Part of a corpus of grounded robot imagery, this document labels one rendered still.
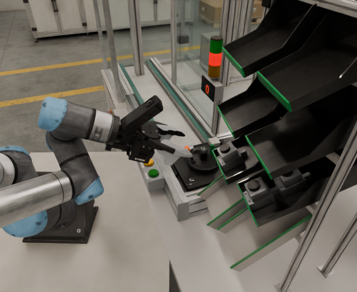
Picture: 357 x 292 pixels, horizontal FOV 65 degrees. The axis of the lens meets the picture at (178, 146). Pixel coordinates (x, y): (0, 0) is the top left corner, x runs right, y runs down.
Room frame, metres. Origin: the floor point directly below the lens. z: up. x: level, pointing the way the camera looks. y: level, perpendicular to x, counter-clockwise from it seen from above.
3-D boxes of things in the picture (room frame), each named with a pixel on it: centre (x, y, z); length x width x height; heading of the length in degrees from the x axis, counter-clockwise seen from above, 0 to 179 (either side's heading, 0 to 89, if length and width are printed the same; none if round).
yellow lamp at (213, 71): (1.11, -0.15, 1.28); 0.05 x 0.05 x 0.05
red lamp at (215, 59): (1.11, -0.15, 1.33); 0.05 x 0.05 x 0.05
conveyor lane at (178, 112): (1.18, -0.02, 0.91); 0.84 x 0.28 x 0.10; 21
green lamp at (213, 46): (1.11, -0.15, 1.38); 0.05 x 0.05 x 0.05
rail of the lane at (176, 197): (1.09, 0.14, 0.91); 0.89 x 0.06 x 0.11; 21
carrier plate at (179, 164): (0.89, -0.10, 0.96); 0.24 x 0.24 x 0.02; 21
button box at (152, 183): (0.89, 0.13, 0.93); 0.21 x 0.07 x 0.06; 21
